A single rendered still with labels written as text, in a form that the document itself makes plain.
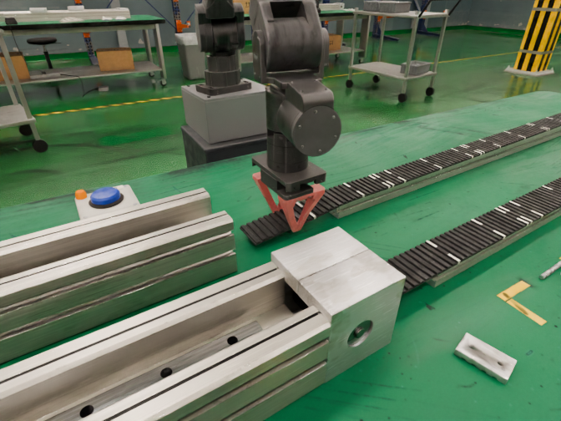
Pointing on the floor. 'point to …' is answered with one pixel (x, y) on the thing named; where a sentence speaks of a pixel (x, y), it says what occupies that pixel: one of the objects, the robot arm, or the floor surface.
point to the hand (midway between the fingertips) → (287, 218)
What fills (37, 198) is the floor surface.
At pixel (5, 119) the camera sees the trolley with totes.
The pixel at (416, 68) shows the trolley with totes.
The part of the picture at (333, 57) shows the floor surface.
